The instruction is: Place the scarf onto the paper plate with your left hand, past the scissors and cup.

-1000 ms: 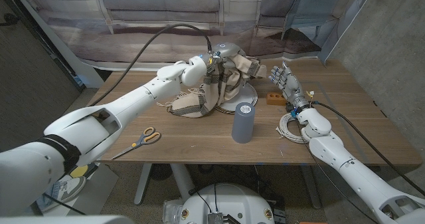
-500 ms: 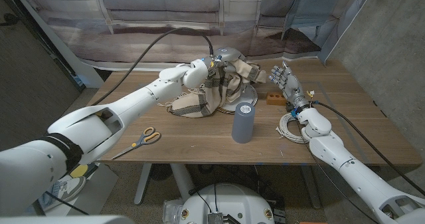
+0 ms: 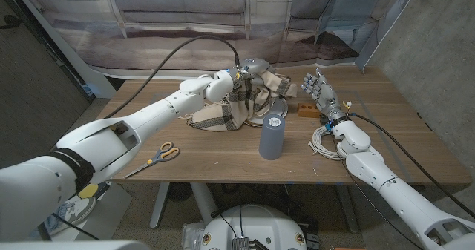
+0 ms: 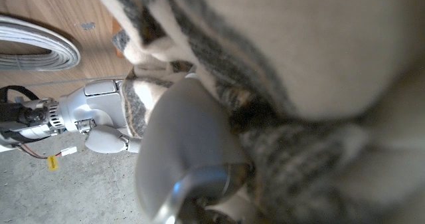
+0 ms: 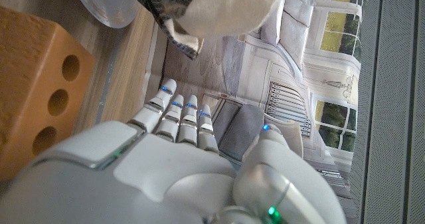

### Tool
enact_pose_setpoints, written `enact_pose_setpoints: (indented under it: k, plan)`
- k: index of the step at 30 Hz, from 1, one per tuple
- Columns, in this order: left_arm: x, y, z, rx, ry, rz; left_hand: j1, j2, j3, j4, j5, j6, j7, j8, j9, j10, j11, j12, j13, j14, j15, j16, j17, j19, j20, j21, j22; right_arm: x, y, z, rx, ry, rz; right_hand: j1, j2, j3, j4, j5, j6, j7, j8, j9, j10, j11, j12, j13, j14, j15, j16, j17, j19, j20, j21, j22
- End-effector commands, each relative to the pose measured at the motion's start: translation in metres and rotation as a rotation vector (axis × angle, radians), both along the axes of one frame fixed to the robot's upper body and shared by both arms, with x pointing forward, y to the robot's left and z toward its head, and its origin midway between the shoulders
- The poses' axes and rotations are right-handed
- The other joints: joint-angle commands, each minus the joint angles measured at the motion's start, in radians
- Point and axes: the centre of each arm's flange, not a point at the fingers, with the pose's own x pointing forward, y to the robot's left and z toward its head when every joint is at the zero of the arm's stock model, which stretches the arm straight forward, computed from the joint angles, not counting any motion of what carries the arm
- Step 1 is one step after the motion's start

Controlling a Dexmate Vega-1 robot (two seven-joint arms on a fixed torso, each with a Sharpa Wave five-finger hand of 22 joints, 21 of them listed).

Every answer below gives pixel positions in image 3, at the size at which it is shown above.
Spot clear plastic bag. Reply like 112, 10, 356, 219
181, 222, 207, 249

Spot yellow grey handled scissors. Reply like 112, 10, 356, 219
124, 141, 180, 179

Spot grey table leg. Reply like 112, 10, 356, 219
335, 185, 360, 234

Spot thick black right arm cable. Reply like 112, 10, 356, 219
348, 112, 475, 220

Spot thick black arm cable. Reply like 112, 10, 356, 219
103, 34, 241, 119
348, 112, 475, 220

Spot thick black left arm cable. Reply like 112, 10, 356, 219
103, 34, 241, 119

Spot beige striped scarf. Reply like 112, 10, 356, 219
180, 70, 298, 133

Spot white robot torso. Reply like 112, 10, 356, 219
199, 204, 308, 250

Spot white table leg frame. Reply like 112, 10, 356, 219
149, 182, 220, 229

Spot yellow black foot pedal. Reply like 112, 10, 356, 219
77, 182, 111, 200

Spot grey white sneaker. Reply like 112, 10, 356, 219
46, 196, 97, 236

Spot white gold-rimmed paper plate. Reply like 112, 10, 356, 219
243, 96, 289, 128

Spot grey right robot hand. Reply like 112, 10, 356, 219
300, 68, 347, 124

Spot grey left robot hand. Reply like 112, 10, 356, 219
233, 57, 276, 84

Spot printed living room backdrop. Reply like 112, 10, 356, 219
22, 0, 424, 81

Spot coiled white cable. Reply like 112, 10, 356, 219
307, 126, 346, 161

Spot grey cylindrical cup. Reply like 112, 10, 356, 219
258, 114, 286, 161

